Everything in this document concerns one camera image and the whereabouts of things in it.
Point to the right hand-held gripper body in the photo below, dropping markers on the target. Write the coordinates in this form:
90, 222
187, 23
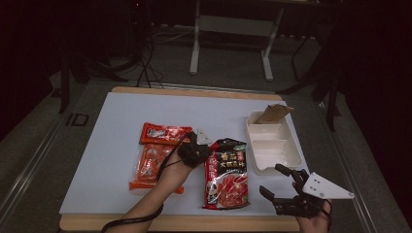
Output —
319, 189

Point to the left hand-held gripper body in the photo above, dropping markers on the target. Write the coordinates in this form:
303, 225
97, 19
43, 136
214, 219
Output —
194, 152

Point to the white plastic divided container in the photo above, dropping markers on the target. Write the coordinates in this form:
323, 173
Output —
275, 149

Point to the red and black sauce packet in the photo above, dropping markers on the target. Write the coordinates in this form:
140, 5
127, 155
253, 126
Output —
226, 174

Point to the orange snack packet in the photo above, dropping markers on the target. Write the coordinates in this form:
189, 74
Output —
152, 152

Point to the gold snack packet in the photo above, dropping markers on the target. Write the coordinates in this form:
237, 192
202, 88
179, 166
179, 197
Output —
273, 114

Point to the person's left hand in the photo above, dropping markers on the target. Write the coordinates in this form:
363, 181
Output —
175, 171

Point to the person's right hand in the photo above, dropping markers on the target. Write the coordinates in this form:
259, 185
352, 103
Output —
315, 223

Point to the white table mat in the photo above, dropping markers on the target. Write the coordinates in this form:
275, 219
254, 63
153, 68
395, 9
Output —
129, 110

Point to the black metal stand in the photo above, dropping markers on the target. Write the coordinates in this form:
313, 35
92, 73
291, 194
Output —
327, 74
69, 61

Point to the black floor bracket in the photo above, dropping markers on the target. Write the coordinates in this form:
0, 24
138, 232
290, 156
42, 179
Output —
77, 119

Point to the white metal desk frame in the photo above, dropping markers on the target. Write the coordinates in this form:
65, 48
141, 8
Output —
233, 27

